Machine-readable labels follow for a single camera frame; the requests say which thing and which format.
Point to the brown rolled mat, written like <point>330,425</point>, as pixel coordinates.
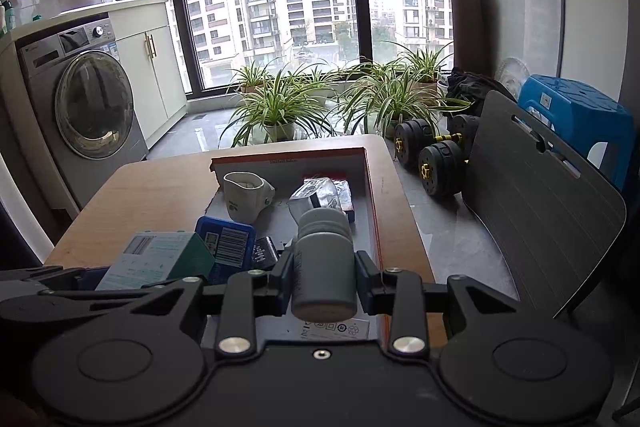
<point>465,22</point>

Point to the blue cardboard box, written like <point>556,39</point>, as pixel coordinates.
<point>227,247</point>

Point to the black dumbbell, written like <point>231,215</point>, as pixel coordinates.
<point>412,142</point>
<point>442,167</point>

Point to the large white plug-in lamp socket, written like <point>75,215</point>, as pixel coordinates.
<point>322,267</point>

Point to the white fan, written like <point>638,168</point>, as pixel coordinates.
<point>510,77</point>

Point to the white bottle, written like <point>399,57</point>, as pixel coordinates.
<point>2,19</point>

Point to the black bag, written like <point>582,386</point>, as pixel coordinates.
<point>470,87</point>

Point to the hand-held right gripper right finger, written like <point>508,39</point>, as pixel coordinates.
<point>364,287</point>

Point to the teal cardboard box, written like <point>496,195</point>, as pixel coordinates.
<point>155,262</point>

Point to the grey chair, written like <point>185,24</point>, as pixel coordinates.
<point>530,207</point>

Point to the small white plug-in socket adapter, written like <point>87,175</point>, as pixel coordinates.
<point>245,199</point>

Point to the white cabinet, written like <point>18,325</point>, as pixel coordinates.
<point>160,72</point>

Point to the red and blue blister package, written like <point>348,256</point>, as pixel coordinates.
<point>325,192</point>

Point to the blue plastic stool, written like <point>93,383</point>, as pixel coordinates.
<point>575,107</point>

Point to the silver front-load washing machine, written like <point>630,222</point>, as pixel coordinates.
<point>95,107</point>

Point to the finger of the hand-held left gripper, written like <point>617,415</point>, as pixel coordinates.
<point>75,304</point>
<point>50,276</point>

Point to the white cardboard tray box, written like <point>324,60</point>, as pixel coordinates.
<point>280,217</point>

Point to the black plug adapter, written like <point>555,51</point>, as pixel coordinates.
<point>265,252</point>

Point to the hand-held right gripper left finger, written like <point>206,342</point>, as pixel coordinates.
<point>285,279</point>

